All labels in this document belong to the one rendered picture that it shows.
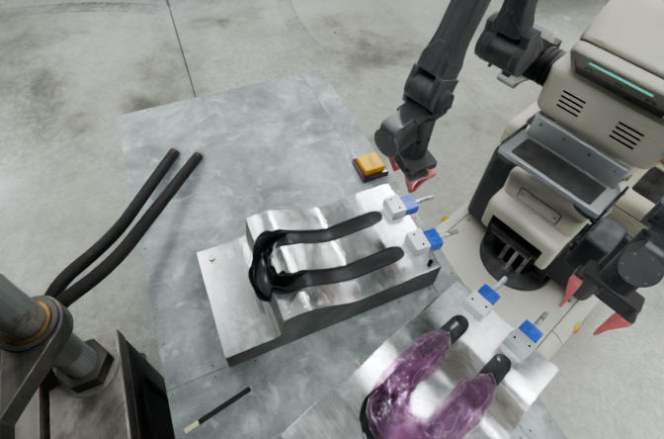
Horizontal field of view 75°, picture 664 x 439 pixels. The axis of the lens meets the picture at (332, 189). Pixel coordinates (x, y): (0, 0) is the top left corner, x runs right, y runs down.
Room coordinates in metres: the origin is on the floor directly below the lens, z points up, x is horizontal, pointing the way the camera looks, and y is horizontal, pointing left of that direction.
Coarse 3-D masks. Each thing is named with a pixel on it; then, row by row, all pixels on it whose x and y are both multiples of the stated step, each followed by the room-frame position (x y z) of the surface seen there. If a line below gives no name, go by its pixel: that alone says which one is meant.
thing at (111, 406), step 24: (96, 336) 0.32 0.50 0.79; (120, 336) 0.32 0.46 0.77; (120, 360) 0.27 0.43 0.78; (120, 384) 0.22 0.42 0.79; (48, 408) 0.17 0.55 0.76; (72, 408) 0.17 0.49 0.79; (96, 408) 0.17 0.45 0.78; (120, 408) 0.18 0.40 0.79; (24, 432) 0.13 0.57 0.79; (48, 432) 0.13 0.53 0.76; (72, 432) 0.13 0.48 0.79; (96, 432) 0.13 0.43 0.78; (120, 432) 0.13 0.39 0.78
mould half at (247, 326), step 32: (384, 192) 0.68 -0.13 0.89; (256, 224) 0.53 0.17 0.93; (288, 224) 0.55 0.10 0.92; (320, 224) 0.57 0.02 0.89; (384, 224) 0.58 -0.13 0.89; (224, 256) 0.49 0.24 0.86; (288, 256) 0.46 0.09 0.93; (320, 256) 0.48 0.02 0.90; (352, 256) 0.49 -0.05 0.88; (224, 288) 0.41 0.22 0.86; (320, 288) 0.40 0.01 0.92; (352, 288) 0.42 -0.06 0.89; (384, 288) 0.42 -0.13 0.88; (416, 288) 0.46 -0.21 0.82; (224, 320) 0.34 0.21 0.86; (256, 320) 0.34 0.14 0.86; (288, 320) 0.32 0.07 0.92; (320, 320) 0.35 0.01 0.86; (224, 352) 0.27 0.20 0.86; (256, 352) 0.29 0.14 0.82
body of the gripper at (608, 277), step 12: (588, 264) 0.39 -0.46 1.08; (612, 264) 0.37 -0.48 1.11; (588, 276) 0.36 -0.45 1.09; (600, 276) 0.37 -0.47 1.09; (612, 276) 0.36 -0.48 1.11; (600, 288) 0.35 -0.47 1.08; (612, 288) 0.34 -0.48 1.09; (624, 288) 0.34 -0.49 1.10; (636, 288) 0.34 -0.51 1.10; (624, 300) 0.32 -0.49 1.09; (636, 300) 0.33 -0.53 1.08; (636, 312) 0.30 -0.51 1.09
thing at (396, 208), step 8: (384, 200) 0.64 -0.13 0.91; (392, 200) 0.64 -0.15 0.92; (400, 200) 0.64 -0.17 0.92; (408, 200) 0.65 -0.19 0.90; (416, 200) 0.66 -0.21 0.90; (424, 200) 0.66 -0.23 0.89; (384, 208) 0.63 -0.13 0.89; (392, 208) 0.61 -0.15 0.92; (400, 208) 0.62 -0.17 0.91; (408, 208) 0.62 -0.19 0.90; (416, 208) 0.63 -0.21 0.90; (392, 216) 0.60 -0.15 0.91; (400, 216) 0.61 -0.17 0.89
